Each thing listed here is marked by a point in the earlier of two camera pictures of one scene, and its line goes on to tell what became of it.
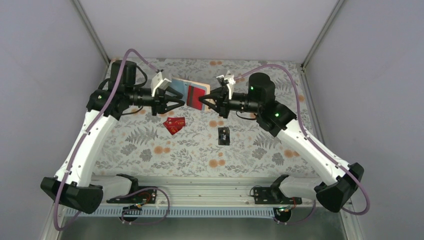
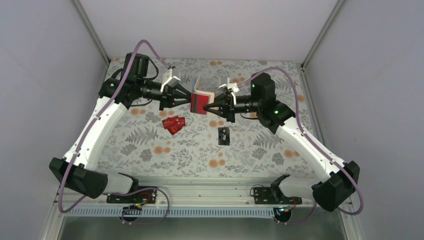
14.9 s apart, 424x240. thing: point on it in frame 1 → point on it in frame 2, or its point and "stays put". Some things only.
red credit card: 176,121 stays put
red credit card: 193,94 → 172,123
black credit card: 224,136 stays put
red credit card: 174,127 stays put
